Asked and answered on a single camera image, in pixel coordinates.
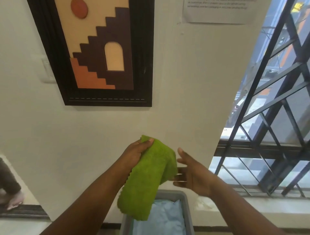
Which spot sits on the person's left hand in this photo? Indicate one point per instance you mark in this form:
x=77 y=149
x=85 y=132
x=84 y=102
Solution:
x=135 y=155

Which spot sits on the person's right hand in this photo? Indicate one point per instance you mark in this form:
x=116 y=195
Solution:
x=201 y=179

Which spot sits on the green cloth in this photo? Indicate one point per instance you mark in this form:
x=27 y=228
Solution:
x=145 y=181

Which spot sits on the light blue cloth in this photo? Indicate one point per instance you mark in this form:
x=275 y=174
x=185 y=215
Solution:
x=167 y=218

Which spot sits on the person's left forearm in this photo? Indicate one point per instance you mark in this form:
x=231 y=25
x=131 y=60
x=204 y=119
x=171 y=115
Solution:
x=84 y=210

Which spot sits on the person's right forearm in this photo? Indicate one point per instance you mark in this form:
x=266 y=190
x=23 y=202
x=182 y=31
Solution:
x=242 y=213

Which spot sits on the grey plastic tray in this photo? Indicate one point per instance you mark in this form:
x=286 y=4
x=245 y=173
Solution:
x=189 y=218

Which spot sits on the black barred window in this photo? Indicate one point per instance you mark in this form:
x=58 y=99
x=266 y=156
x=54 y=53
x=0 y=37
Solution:
x=254 y=147

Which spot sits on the white paper notice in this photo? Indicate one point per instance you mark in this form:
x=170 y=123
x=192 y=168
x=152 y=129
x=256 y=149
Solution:
x=218 y=14

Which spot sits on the white wall switch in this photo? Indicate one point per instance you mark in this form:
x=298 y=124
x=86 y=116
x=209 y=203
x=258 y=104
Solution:
x=47 y=70

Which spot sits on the dark picture frame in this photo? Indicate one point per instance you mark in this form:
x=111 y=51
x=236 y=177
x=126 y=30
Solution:
x=48 y=48

